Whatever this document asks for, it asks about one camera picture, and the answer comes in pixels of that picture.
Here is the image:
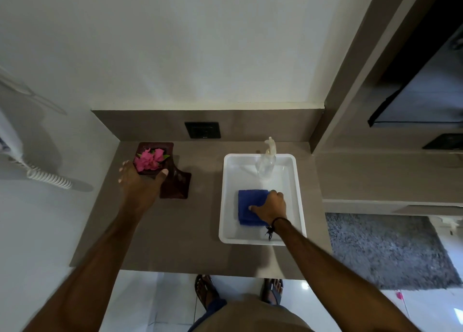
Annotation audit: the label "person's right hand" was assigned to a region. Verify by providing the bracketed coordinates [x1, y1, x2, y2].
[248, 190, 288, 226]

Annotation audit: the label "person's left hand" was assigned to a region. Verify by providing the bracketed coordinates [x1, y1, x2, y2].
[117, 160, 169, 217]

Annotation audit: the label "blue cloth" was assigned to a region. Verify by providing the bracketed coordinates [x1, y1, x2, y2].
[238, 189, 270, 226]

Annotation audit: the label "dark wooden flower bowl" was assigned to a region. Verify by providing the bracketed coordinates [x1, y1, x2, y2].
[134, 142, 175, 177]

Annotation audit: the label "person's right forearm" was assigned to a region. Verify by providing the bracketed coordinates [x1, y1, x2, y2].
[269, 218, 422, 332]

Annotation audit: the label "person's left forearm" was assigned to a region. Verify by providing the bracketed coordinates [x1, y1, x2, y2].
[22, 203, 146, 332]

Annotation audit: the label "dark wooden tray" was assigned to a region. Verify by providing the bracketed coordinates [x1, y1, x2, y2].
[159, 155, 192, 199]

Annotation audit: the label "pink flowers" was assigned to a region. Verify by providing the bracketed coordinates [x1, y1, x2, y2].
[134, 147, 170, 173]

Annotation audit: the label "black wrist band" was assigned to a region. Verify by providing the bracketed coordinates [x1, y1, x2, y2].
[265, 217, 292, 240]

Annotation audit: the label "white plastic tray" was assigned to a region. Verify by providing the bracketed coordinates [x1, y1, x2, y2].
[218, 153, 307, 246]

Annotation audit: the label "clear spray bottle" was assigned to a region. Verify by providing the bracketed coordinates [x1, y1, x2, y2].
[255, 137, 278, 180]

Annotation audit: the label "person's right sandal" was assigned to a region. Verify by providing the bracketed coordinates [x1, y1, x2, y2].
[261, 278, 284, 306]

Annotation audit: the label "person's sandal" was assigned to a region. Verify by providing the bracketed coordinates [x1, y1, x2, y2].
[194, 274, 222, 311]
[261, 278, 284, 306]

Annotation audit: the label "person's left sandal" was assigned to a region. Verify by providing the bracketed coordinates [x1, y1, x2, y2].
[194, 274, 222, 311]

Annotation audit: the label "beige shirt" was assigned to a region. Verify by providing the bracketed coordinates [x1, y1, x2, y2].
[195, 294, 315, 332]

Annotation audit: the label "blue shorts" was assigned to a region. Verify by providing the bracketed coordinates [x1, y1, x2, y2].
[187, 299, 228, 332]

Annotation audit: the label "grey shaggy rug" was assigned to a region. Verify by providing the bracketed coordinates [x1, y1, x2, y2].
[326, 212, 463, 291]

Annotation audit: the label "black television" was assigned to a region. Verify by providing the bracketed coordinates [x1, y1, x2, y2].
[368, 25, 463, 128]

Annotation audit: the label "black wall socket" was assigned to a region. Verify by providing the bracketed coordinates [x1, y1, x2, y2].
[184, 122, 221, 139]
[422, 133, 463, 150]

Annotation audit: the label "white coiled cord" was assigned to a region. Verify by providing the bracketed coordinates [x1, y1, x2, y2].
[7, 151, 74, 190]

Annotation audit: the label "white wall hair dryer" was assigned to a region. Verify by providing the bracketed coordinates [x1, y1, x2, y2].
[0, 108, 25, 162]

